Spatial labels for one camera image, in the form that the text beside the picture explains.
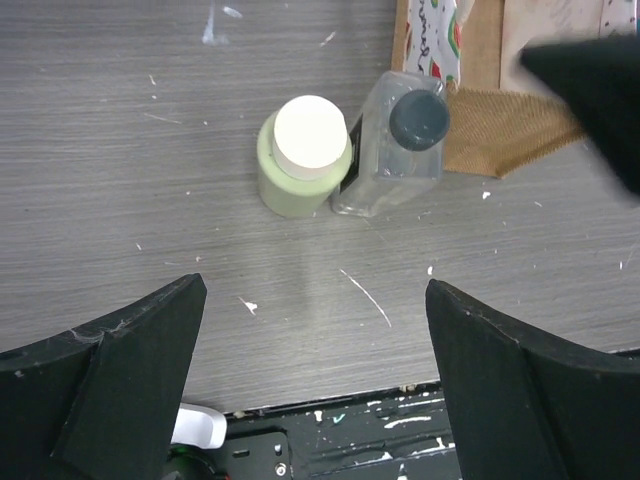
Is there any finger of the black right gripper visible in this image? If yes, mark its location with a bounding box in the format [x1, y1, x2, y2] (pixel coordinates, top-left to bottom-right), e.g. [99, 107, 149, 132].
[519, 34, 639, 197]

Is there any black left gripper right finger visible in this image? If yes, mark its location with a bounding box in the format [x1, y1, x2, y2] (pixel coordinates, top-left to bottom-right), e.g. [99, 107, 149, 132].
[425, 280, 639, 479]

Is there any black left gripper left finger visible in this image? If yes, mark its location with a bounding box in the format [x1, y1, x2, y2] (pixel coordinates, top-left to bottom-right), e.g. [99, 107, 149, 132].
[1, 274, 207, 479]

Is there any burlap watermelon canvas bag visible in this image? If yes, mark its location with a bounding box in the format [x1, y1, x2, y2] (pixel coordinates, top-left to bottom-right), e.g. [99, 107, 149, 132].
[391, 1, 639, 177]

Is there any clear bottle dark cap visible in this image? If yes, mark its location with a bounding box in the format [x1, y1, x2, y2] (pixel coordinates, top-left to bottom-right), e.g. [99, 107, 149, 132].
[331, 71, 450, 217]

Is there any green bottle cream cap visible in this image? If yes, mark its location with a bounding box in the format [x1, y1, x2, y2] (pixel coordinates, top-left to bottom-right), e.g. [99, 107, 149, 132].
[257, 95, 352, 218]

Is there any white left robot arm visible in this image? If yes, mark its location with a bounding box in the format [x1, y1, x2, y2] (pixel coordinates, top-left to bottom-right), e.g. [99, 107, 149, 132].
[1, 274, 639, 479]

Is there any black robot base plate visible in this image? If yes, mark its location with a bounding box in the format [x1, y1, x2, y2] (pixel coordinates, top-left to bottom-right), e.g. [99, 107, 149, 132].
[163, 383, 462, 479]

